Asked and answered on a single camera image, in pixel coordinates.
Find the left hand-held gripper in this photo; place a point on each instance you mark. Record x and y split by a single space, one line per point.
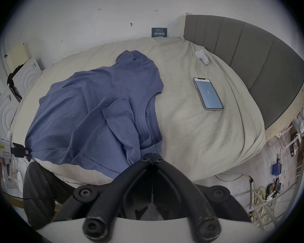
1 145

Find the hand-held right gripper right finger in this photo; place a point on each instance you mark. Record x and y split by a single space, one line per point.
174 181

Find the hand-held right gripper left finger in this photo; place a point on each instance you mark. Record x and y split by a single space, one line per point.
131 181

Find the blue shirt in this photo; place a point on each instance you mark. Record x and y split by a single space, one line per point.
91 115

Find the person's legs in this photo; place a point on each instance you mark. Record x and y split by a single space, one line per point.
40 191

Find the bed with beige sheet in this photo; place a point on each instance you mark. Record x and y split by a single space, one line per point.
192 135

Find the smartphone with lit screen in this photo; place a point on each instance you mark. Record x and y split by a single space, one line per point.
208 94

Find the small blue box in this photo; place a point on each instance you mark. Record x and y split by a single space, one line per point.
276 168

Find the white hand controller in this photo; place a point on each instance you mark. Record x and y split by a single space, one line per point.
202 56

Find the grey padded headboard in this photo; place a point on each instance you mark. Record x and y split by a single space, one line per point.
255 67

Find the dark blue card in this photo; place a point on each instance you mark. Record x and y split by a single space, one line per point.
159 32

